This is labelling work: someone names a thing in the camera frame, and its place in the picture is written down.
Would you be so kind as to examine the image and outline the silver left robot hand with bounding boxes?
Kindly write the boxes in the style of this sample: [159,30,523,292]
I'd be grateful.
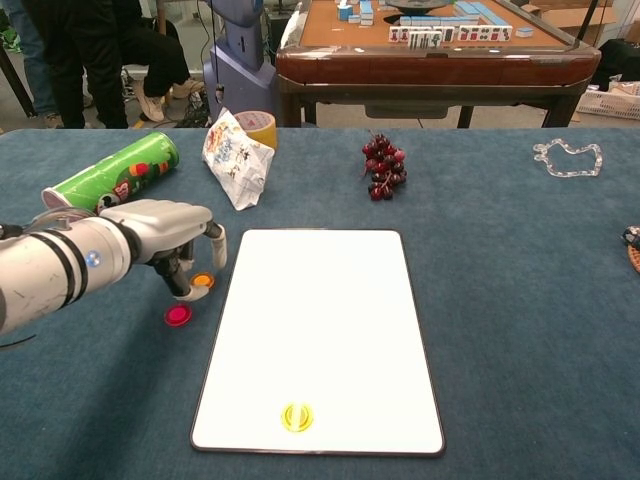
[99,198,229,303]

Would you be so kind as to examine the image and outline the pink disc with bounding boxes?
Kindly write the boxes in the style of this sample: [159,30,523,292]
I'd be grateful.
[163,303,194,328]

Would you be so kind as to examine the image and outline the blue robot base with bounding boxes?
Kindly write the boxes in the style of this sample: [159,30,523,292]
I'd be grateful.
[202,0,278,124]

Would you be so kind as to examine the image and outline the white rectangular board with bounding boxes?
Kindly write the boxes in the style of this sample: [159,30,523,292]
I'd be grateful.
[189,229,447,458]

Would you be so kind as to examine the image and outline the green chips can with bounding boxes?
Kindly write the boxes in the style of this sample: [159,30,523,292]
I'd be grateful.
[40,130,181,217]

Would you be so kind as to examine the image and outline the white printed snack bag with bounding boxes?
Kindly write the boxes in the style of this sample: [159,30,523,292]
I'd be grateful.
[201,108,276,212]

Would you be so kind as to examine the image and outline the yellow tape roll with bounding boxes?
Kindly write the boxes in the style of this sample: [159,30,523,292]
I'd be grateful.
[233,110,279,150]

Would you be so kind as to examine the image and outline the seated person beige shoes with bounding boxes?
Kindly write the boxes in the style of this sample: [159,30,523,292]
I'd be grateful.
[119,17,206,123]

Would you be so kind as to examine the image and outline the person in black trousers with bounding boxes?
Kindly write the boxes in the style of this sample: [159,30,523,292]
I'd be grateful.
[22,0,132,130]

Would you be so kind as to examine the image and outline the person in blue jeans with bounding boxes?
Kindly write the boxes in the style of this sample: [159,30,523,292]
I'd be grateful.
[0,0,62,129]

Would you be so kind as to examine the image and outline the dark red grape bunch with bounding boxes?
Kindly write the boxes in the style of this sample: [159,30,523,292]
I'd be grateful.
[358,130,409,203]

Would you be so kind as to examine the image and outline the brown mahjong table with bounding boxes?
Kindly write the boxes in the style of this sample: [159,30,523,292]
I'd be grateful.
[275,0,603,129]

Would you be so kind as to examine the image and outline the dark round dish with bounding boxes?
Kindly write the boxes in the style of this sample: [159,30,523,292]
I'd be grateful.
[382,0,450,15]

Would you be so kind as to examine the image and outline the blue felt tablecloth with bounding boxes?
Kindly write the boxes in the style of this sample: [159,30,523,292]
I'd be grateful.
[0,127,640,480]

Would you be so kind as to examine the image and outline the brown cardboard box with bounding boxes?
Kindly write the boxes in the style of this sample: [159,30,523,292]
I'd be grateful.
[527,0,621,45]

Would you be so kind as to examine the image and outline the white plastic basket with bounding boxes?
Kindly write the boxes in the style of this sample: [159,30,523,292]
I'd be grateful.
[574,83,640,121]

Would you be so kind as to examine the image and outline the black tripod stand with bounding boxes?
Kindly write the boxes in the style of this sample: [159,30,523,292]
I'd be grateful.
[567,0,600,52]

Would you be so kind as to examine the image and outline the black bag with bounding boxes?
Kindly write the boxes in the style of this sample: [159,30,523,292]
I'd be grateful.
[592,38,640,93]

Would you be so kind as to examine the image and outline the black floor cable bundle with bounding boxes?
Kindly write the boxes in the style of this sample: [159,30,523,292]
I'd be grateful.
[172,89,211,129]

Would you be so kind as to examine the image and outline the clear bead bracelet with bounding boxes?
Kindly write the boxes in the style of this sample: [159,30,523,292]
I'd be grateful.
[532,140,604,180]

